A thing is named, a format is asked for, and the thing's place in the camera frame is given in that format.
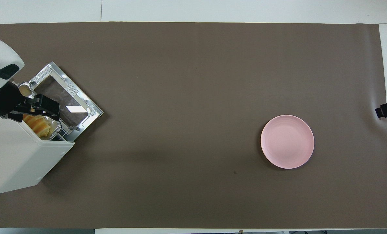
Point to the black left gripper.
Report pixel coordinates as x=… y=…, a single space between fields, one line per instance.
x=2 y=102

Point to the yellow braided bread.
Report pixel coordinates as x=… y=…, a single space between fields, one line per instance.
x=39 y=125

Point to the aluminium foil tray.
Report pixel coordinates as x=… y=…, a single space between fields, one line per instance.
x=52 y=128

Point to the cream toaster oven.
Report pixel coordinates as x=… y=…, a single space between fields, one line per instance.
x=15 y=156

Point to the glass oven door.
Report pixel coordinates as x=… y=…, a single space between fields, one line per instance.
x=80 y=99

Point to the pink round plate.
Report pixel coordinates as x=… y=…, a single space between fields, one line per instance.
x=287 y=142

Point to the brown table mat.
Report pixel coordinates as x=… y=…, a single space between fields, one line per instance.
x=187 y=97

